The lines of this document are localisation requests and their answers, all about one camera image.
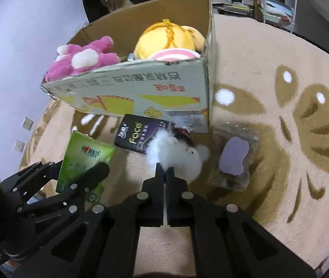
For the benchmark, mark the black tissue pack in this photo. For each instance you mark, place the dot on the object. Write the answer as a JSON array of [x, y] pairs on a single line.
[[135, 139]]

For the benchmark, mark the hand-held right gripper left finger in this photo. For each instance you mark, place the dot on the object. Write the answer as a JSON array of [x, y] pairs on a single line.
[[157, 185]]

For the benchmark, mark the stacks of books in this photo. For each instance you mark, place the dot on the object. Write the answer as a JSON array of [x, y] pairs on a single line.
[[234, 5]]

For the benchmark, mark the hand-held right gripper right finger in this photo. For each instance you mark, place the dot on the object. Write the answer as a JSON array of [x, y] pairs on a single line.
[[173, 185]]

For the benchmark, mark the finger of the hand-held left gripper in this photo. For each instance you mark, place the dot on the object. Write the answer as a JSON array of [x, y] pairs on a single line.
[[77, 189], [31, 176]]

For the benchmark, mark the white fluffy plush toy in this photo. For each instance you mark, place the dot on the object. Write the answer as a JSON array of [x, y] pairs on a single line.
[[179, 156]]

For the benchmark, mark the green tissue pack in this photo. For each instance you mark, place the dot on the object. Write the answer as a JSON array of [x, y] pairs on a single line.
[[83, 156]]

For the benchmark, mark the printed cardboard box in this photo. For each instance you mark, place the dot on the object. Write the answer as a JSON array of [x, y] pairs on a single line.
[[153, 81]]

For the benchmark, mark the yellow plush toy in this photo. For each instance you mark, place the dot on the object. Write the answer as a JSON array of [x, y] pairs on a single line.
[[158, 40]]

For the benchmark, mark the black hanging garment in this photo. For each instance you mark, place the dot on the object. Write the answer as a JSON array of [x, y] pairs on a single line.
[[95, 5]]

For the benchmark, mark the white wall socket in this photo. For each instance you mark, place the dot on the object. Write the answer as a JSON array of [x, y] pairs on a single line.
[[27, 123], [19, 145]]

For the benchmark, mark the pink plush toy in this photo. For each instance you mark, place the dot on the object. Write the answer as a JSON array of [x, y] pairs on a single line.
[[89, 58]]

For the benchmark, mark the white trolley cart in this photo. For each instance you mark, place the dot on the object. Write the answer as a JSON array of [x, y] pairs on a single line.
[[277, 5]]

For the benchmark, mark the pink swirl roll plush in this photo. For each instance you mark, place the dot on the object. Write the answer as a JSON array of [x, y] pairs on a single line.
[[176, 55]]

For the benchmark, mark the purple item in clear bag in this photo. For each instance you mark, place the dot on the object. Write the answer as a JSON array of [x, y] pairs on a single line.
[[234, 156]]

